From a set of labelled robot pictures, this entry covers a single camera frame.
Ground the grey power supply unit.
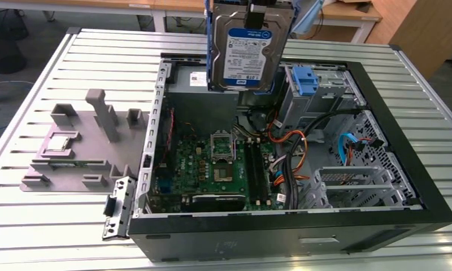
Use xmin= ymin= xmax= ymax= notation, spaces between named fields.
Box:
xmin=163 ymin=67 xmax=240 ymax=133

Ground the grey metal disk bay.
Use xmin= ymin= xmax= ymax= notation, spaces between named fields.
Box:
xmin=298 ymin=165 xmax=414 ymax=209

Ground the black graphics card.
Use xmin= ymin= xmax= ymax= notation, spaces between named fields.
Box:
xmin=179 ymin=193 xmax=246 ymax=212

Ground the grey optical drive cage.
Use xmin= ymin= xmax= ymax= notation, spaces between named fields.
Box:
xmin=277 ymin=64 xmax=366 ymax=133

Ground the blue drive latch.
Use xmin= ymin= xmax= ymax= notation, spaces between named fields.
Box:
xmin=292 ymin=66 xmax=320 ymax=97

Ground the thin red wire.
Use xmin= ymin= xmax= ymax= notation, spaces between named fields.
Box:
xmin=155 ymin=108 xmax=174 ymax=170

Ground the disk power wire black connector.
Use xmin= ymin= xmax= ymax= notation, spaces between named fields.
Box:
xmin=346 ymin=137 xmax=385 ymax=155

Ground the CPU socket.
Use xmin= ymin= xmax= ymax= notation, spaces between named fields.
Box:
xmin=209 ymin=130 xmax=237 ymax=164

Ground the hard disk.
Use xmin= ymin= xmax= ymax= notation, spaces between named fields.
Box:
xmin=204 ymin=0 xmax=298 ymax=93

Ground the square bare chipset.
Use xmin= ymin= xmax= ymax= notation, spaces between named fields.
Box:
xmin=213 ymin=165 xmax=237 ymax=183

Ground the silver CPU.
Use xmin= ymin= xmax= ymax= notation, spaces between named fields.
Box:
xmin=46 ymin=137 xmax=73 ymax=152

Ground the white floor cable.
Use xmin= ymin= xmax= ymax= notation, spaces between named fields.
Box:
xmin=0 ymin=80 xmax=34 ymax=107

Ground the black open PC case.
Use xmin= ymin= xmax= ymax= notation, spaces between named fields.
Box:
xmin=126 ymin=52 xmax=452 ymax=263

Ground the grey parts rack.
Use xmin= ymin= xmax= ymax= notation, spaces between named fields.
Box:
xmin=18 ymin=89 xmax=151 ymax=195

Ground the green RAM stick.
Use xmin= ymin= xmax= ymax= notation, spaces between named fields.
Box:
xmin=47 ymin=160 xmax=93 ymax=168

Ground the white frame wooden desk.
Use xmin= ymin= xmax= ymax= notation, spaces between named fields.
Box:
xmin=6 ymin=0 xmax=208 ymax=32
xmin=316 ymin=0 xmax=384 ymax=43

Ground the blue data wire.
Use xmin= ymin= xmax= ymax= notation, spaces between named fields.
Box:
xmin=337 ymin=132 xmax=357 ymax=166

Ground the green motherboard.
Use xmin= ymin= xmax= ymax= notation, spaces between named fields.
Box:
xmin=149 ymin=128 xmax=286 ymax=211

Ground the orange yellow power wire bundle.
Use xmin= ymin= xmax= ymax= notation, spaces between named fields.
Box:
xmin=266 ymin=120 xmax=310 ymax=189

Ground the grey hinged slot bracket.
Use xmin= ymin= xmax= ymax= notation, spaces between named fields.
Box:
xmin=101 ymin=174 xmax=133 ymax=241

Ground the black RAM slot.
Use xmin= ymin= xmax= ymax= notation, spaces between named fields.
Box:
xmin=245 ymin=137 xmax=261 ymax=206
xmin=253 ymin=137 xmax=272 ymax=206

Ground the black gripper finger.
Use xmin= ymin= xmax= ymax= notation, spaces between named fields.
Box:
xmin=244 ymin=0 xmax=266 ymax=29

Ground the black cable bundle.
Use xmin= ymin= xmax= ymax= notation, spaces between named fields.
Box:
xmin=285 ymin=108 xmax=366 ymax=211

